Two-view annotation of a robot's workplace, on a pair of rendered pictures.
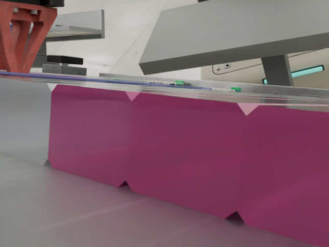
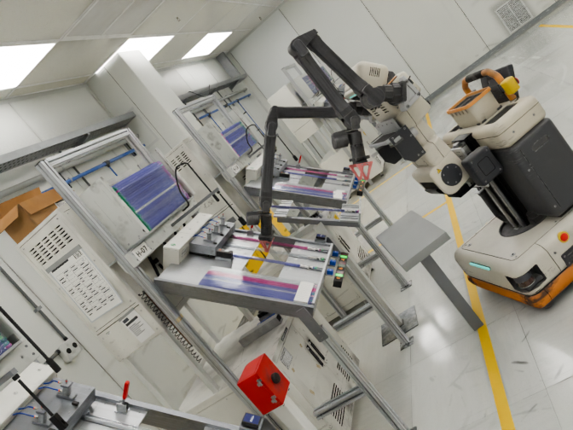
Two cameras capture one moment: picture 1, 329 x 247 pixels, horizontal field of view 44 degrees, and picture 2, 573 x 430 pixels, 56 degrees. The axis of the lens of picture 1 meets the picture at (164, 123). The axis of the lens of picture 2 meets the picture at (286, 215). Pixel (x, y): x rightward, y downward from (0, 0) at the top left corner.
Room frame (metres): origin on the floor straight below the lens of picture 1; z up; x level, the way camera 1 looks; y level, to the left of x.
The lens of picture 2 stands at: (-0.71, -2.38, 1.41)
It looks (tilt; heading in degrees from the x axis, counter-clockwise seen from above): 8 degrees down; 62
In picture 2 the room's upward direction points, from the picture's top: 39 degrees counter-clockwise
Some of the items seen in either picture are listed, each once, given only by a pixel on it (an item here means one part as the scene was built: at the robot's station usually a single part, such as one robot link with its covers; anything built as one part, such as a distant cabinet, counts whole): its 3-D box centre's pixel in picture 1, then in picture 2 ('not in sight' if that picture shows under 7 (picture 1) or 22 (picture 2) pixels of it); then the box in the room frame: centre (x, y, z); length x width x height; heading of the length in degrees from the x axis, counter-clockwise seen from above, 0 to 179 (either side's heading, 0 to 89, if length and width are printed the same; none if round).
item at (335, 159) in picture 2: not in sight; (326, 126); (3.77, 3.62, 0.95); 1.36 x 0.82 x 1.90; 131
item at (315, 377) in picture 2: not in sight; (277, 392); (0.00, 0.33, 0.31); 0.70 x 0.65 x 0.62; 41
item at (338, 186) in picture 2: not in sight; (309, 227); (1.23, 1.16, 0.65); 1.01 x 0.73 x 1.29; 131
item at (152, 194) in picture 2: not in sight; (147, 198); (0.13, 0.28, 1.52); 0.51 x 0.13 x 0.27; 41
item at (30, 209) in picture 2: not in sight; (57, 193); (-0.15, 0.43, 1.82); 0.68 x 0.30 x 0.20; 41
